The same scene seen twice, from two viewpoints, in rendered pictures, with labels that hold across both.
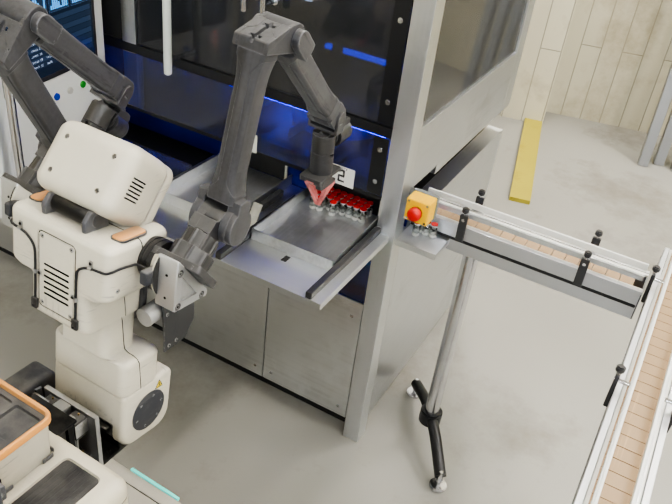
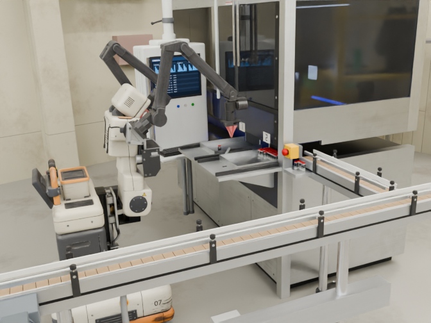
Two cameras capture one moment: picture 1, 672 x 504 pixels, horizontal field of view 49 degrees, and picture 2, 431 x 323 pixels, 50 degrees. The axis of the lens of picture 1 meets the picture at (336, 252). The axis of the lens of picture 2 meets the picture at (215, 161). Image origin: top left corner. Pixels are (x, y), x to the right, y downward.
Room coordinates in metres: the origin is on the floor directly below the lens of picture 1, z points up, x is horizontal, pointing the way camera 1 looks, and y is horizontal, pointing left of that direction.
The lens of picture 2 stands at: (-0.28, -1.58, 1.73)
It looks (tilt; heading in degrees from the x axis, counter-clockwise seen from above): 17 degrees down; 43
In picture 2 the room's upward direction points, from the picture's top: 2 degrees counter-clockwise
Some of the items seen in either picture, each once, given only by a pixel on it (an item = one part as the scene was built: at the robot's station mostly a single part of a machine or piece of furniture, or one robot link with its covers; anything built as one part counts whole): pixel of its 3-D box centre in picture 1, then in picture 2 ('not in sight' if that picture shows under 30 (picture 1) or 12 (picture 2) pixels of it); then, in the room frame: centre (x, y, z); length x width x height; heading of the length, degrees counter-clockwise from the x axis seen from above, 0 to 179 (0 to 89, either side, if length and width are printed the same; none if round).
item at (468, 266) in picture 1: (449, 342); (324, 241); (1.91, -0.41, 0.46); 0.09 x 0.09 x 0.77; 65
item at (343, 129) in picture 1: (332, 123); (236, 99); (1.69, 0.05, 1.29); 0.11 x 0.09 x 0.12; 155
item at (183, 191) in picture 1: (227, 186); (230, 145); (1.99, 0.36, 0.90); 0.34 x 0.26 x 0.04; 155
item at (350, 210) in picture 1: (339, 206); (269, 155); (1.94, 0.01, 0.90); 0.18 x 0.02 x 0.05; 65
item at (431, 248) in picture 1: (424, 239); (299, 171); (1.88, -0.26, 0.87); 0.14 x 0.13 x 0.02; 155
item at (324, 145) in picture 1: (324, 140); (231, 106); (1.66, 0.06, 1.25); 0.07 x 0.06 x 0.07; 155
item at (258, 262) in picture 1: (259, 221); (231, 157); (1.85, 0.24, 0.87); 0.70 x 0.48 x 0.02; 65
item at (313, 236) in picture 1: (321, 223); (253, 159); (1.84, 0.05, 0.90); 0.34 x 0.26 x 0.04; 155
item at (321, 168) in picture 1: (321, 163); (230, 116); (1.65, 0.06, 1.19); 0.10 x 0.07 x 0.07; 155
